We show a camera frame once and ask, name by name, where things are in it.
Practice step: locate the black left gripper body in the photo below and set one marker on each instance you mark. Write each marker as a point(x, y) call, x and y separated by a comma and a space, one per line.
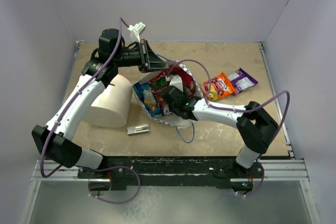
point(144, 55)

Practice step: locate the green snack packet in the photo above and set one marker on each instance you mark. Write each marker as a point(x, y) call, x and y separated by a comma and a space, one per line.
point(160, 84)

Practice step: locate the blue checkered paper bag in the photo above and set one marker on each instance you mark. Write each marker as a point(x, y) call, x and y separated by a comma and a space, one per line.
point(172, 120)

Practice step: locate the orange Fox's candy bag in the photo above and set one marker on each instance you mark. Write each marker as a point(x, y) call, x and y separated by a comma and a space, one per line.
point(220, 87)

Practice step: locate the purple snack packet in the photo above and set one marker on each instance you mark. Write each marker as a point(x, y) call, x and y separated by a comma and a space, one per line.
point(241, 81)

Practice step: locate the purple Fox's berries bag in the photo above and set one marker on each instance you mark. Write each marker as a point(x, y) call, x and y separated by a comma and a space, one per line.
point(163, 105)

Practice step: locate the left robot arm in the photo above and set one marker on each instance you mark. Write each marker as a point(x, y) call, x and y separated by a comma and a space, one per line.
point(54, 139)

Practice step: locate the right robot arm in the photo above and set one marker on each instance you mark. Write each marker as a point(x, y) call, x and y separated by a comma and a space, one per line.
point(256, 127)

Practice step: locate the white paper roll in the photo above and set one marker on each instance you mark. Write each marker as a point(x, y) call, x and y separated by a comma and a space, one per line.
point(111, 108)

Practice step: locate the small silver metal block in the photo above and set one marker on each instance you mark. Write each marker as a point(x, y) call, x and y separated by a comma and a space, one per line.
point(138, 129)

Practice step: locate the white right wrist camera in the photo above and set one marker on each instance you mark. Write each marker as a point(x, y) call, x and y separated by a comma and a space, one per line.
point(176, 81)

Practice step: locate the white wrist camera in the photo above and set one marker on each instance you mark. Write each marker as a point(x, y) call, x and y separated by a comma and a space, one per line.
point(136, 30)
point(176, 81)

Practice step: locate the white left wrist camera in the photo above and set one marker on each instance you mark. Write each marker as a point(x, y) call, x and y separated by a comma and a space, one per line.
point(136, 30)

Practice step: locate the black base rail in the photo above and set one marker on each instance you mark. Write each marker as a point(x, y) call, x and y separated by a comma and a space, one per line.
point(221, 172)

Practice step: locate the aluminium frame rail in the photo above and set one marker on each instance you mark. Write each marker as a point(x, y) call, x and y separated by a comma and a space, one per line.
point(60, 175)

